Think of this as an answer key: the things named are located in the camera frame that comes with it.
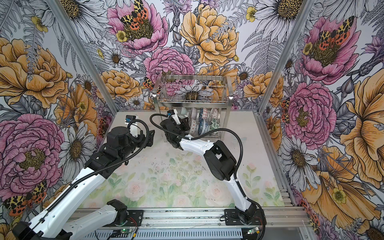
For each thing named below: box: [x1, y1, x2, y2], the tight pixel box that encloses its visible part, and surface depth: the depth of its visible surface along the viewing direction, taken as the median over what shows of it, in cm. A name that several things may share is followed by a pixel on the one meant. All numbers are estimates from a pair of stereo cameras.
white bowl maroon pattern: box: [210, 107, 221, 120], surface depth 107 cm
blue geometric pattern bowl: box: [202, 108, 209, 121], surface depth 107 cm
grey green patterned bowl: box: [190, 107, 198, 120], surface depth 107 cm
